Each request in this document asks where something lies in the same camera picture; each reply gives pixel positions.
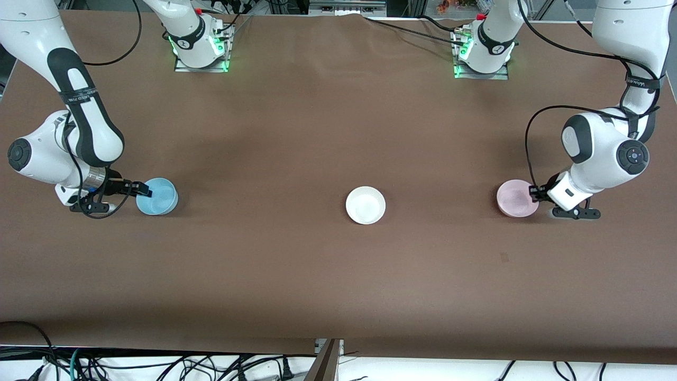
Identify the thick black cable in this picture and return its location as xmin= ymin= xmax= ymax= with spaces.
xmin=0 ymin=320 xmax=56 ymax=381

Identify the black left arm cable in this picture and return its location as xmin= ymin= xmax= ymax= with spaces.
xmin=517 ymin=0 xmax=663 ymax=187

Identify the thin black cable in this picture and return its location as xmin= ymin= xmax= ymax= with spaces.
xmin=364 ymin=16 xmax=467 ymax=46

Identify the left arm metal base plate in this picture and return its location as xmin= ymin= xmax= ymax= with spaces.
xmin=454 ymin=29 xmax=509 ymax=81

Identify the pink bowl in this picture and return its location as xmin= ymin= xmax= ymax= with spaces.
xmin=496 ymin=179 xmax=539 ymax=218

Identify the aluminium frame profile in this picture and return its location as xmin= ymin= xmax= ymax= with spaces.
xmin=304 ymin=339 xmax=344 ymax=381

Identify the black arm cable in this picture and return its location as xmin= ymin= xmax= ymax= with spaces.
xmin=517 ymin=0 xmax=663 ymax=187
xmin=62 ymin=0 xmax=142 ymax=219

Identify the light blue bowl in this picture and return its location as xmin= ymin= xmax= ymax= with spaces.
xmin=136 ymin=178 xmax=179 ymax=216

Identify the orange object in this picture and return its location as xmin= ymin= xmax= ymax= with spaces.
xmin=436 ymin=0 xmax=479 ymax=14

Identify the white bowl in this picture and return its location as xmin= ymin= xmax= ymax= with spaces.
xmin=345 ymin=186 xmax=386 ymax=225

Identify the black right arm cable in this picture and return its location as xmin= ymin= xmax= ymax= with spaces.
xmin=62 ymin=0 xmax=142 ymax=219

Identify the white power strip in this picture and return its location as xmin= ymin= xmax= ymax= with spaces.
xmin=308 ymin=0 xmax=388 ymax=16

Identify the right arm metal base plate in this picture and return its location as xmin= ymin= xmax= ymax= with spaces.
xmin=175 ymin=24 xmax=232 ymax=73

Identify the brown table cover cloth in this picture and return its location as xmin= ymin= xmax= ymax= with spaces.
xmin=0 ymin=10 xmax=677 ymax=366

